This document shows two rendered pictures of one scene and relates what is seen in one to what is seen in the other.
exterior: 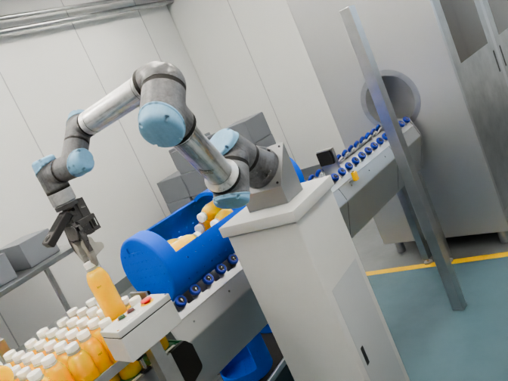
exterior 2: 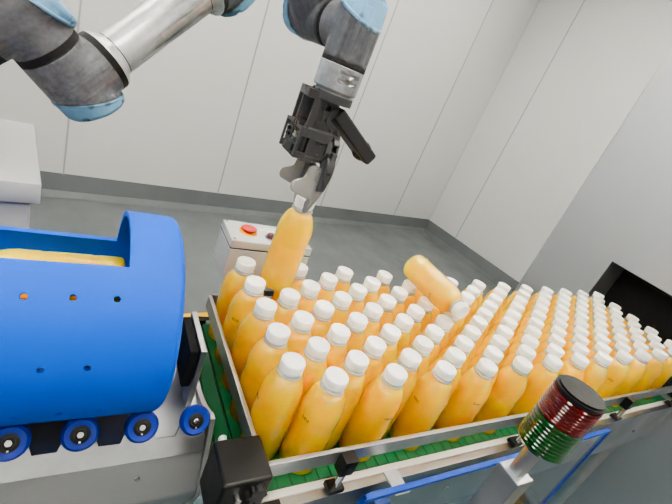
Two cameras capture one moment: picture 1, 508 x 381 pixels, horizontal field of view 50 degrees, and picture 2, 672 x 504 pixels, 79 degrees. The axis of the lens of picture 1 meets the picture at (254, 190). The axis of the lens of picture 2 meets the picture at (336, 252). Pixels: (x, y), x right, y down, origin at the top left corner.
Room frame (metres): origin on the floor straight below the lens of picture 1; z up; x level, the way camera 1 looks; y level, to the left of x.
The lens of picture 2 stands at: (2.37, 0.77, 1.50)
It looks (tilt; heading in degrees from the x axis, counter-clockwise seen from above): 23 degrees down; 189
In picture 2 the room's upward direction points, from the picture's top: 23 degrees clockwise
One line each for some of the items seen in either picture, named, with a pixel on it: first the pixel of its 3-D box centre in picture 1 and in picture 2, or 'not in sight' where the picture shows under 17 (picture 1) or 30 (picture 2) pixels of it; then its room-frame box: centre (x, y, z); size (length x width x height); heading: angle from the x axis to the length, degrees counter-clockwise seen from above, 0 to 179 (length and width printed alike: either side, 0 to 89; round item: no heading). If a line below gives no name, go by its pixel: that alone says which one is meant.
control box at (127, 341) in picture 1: (141, 326); (262, 251); (1.52, 0.46, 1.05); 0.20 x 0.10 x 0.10; 135
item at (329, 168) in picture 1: (329, 163); not in sight; (2.80, -0.42, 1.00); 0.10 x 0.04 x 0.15; 45
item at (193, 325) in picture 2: (147, 305); (186, 359); (1.87, 0.52, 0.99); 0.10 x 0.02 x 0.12; 45
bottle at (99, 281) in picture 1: (104, 290); (288, 245); (1.65, 0.56, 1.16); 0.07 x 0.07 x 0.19
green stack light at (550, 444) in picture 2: not in sight; (549, 430); (1.85, 1.05, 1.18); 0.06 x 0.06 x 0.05
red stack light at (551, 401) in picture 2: not in sight; (569, 407); (1.85, 1.05, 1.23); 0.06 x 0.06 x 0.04
